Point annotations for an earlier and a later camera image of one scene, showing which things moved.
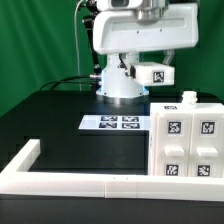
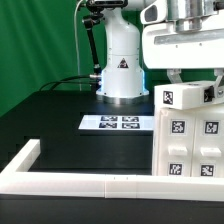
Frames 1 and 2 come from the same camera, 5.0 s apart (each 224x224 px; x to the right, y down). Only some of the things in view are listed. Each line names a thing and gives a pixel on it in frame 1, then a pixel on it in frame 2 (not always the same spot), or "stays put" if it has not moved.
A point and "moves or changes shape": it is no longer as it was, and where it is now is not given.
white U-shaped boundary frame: [125, 186] stays put
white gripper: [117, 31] to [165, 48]
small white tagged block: [154, 74] moves or changes shape
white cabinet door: [173, 144] stays put
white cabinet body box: [186, 139] stays put
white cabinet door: [207, 144] stays put
